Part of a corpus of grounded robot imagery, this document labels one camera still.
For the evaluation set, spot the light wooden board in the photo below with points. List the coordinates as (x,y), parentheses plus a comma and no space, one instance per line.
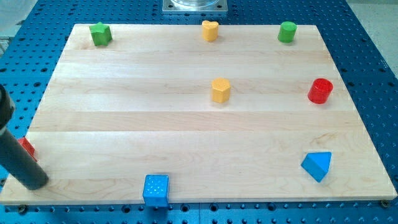
(142,105)

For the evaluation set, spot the green star block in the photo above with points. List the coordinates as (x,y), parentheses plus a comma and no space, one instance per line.
(100,34)

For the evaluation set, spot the blue perforated table plate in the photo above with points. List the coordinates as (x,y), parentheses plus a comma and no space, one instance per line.
(31,57)

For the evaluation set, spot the blue triangle block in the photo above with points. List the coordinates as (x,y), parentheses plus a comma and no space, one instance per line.
(317,164)

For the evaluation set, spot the red cylinder block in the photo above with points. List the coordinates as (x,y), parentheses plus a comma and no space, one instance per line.
(320,91)

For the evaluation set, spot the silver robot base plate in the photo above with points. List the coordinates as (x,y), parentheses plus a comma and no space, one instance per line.
(175,6)

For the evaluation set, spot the blue cube block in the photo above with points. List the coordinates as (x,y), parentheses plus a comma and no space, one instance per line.
(156,190)

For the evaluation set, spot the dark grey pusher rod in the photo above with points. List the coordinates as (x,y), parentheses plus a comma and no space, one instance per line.
(14,158)

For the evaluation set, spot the yellow hexagon block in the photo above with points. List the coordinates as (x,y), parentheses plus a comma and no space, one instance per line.
(220,90)

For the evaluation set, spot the red star block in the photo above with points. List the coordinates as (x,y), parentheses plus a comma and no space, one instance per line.
(24,142)

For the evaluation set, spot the green cylinder block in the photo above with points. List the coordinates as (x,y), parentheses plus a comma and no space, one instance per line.
(287,32)

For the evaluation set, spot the yellow heart block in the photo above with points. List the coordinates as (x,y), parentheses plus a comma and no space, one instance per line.
(210,30)

